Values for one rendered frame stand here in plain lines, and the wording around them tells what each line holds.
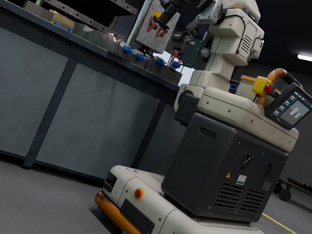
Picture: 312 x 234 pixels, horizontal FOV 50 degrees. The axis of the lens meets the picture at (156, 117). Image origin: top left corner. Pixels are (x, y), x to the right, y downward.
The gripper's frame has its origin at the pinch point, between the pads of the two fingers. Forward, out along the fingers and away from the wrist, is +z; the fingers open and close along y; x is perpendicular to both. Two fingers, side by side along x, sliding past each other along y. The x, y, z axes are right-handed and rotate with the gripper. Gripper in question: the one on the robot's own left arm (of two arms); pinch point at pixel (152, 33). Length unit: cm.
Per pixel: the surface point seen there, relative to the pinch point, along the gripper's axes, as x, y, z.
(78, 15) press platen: -87, -2, 40
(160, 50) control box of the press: -77, -81, 27
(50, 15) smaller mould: -27, 43, 29
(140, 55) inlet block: 3.6, -1.1, 13.8
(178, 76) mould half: 3.2, -37.0, 13.0
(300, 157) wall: -208, -842, 111
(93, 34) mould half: -21.0, 17.0, 24.8
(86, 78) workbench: 3.2, 18.1, 41.8
